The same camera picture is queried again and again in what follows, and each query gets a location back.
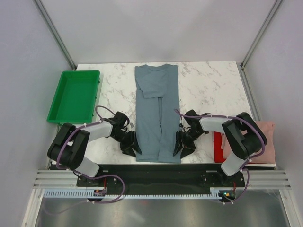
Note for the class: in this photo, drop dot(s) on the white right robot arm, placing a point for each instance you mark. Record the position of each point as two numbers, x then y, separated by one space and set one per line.
242 133

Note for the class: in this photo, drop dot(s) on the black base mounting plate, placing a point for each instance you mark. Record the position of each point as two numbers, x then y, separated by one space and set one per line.
162 179

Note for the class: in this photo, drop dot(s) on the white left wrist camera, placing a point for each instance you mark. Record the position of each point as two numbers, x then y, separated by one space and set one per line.
130 126

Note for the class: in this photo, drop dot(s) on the white folded t shirt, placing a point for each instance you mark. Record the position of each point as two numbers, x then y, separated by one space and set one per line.
260 165

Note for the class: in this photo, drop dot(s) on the aluminium corner post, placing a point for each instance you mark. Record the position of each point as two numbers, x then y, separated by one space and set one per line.
266 23
51 26

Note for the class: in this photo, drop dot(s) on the aluminium right corner post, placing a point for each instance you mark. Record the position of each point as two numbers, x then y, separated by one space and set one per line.
266 23

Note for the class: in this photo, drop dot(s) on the light blue cable duct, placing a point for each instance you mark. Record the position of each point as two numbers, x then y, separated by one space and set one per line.
93 194

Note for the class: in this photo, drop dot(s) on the aluminium left corner post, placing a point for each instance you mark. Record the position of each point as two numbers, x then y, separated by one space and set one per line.
51 26

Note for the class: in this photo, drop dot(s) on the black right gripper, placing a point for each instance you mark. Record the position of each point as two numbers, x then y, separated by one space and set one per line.
189 148

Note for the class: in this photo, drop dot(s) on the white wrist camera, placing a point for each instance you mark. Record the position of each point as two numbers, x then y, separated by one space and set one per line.
130 126
181 126

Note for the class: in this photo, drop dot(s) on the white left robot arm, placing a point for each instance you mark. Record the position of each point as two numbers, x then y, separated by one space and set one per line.
69 146

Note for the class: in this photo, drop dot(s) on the green plastic bin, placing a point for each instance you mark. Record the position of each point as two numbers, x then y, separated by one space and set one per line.
75 97

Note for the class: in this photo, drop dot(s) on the blue grey t shirt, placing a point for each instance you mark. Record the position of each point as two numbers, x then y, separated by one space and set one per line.
157 97

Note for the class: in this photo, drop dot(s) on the aluminium front frame rail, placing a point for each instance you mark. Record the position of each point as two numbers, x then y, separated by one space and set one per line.
65 179

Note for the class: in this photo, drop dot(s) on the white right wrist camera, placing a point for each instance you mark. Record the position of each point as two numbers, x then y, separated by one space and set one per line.
181 126

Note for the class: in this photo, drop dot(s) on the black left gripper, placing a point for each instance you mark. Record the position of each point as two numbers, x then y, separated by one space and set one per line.
132 139

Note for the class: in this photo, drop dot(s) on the red folded t shirt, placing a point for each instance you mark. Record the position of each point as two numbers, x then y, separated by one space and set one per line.
220 148

